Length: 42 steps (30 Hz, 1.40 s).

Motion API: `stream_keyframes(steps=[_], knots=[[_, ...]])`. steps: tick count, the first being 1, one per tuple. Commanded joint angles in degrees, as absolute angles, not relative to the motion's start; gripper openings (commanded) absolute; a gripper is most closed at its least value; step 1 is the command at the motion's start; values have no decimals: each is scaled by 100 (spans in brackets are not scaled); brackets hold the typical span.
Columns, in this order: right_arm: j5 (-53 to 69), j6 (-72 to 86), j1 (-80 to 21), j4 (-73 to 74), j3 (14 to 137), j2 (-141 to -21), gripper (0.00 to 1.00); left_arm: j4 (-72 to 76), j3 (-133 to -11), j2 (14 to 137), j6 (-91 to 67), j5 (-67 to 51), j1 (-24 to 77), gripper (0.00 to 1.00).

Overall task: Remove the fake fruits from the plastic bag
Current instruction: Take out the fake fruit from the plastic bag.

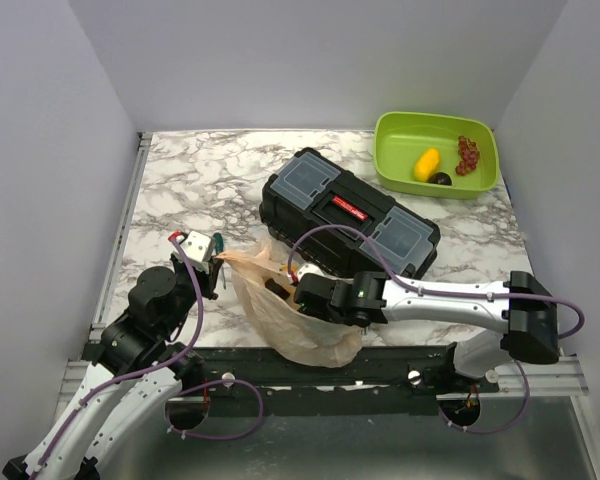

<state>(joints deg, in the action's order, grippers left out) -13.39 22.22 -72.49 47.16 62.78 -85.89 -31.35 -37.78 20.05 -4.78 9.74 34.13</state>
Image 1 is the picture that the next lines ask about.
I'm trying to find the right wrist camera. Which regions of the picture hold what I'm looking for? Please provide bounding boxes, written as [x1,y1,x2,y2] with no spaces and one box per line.
[289,263,329,285]

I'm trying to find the green plastic basin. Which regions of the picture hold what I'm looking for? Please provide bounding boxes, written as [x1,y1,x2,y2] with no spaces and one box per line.
[373,111,501,200]

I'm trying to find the translucent orange plastic bag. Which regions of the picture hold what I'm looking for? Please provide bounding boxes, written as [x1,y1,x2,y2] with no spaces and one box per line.
[220,237,363,368]

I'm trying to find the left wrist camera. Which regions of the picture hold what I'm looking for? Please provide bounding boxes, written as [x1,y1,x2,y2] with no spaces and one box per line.
[169,231,216,274]

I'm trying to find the black plastic toolbox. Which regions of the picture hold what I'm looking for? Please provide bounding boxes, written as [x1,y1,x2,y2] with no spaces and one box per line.
[259,147,441,279]

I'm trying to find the black front mounting rail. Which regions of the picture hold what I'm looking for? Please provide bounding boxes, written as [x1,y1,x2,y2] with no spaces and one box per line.
[164,346,498,428]

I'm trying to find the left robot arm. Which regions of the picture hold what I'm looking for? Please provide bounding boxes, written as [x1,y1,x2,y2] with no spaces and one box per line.
[2,255,223,479]

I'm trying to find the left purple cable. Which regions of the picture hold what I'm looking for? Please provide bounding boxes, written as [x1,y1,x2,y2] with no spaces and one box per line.
[27,238,265,471]

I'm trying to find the dark purple fake plum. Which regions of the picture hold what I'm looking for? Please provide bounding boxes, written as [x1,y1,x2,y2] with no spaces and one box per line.
[427,172,453,186]

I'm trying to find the green handled screwdriver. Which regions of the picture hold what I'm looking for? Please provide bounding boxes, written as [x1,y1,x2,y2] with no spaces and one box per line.
[212,232,226,289]

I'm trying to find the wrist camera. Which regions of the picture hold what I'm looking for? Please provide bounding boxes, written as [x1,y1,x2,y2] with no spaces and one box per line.
[289,263,329,285]
[169,231,216,274]

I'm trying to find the red fake grapes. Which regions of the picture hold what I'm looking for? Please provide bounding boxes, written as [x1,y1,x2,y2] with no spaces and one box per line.
[455,136,481,176]

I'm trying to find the yellow fake lemon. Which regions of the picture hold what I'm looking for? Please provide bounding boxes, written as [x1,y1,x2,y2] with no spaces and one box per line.
[413,148,441,182]

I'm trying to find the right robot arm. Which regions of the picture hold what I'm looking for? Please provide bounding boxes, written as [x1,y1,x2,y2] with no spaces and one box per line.
[285,270,560,392]

